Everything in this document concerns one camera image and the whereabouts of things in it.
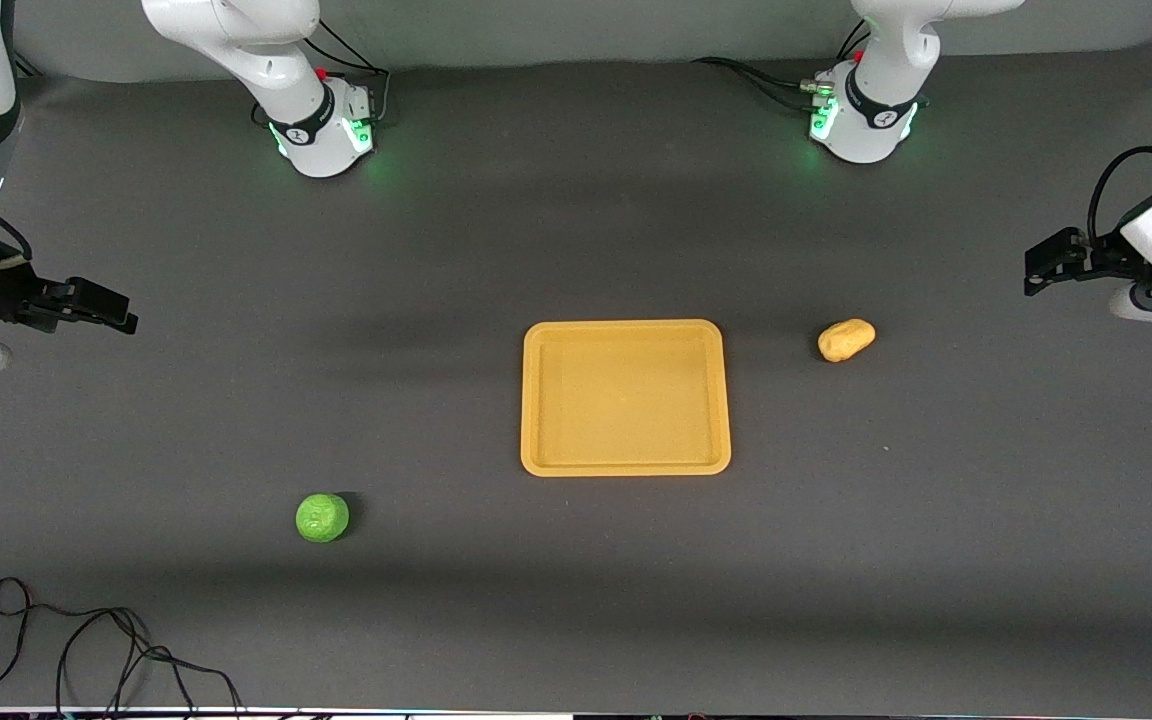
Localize yellow-brown potato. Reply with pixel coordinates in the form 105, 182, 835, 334
817, 318, 877, 363

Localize green apple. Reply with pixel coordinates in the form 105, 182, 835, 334
295, 492, 351, 544

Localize yellow plastic tray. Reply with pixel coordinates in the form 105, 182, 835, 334
520, 319, 733, 478

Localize dark grey table mat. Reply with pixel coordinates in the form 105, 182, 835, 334
0, 40, 1152, 713

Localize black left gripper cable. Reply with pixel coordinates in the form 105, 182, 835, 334
1086, 145, 1152, 249

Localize thin black loose cable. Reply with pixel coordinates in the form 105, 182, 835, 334
0, 577, 247, 717

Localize black left arm base cables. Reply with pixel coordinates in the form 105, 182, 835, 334
691, 18, 873, 113

